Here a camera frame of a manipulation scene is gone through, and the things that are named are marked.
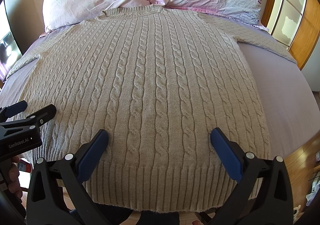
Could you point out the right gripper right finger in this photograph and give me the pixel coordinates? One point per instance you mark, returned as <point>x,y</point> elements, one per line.
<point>263,193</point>

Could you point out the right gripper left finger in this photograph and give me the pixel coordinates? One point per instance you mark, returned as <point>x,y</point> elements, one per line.
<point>56,193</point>

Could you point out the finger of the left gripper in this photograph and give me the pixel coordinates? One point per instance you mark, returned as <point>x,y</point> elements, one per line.
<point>36,119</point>
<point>10,111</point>

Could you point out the beige cable-knit sweater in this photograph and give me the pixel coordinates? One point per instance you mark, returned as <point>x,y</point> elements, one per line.
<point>158,81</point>

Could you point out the person's left hand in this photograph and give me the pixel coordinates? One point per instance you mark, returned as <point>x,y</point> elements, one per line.
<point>14,183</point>

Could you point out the lavender bed sheet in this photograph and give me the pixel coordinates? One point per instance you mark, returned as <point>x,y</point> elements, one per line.
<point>292,114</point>

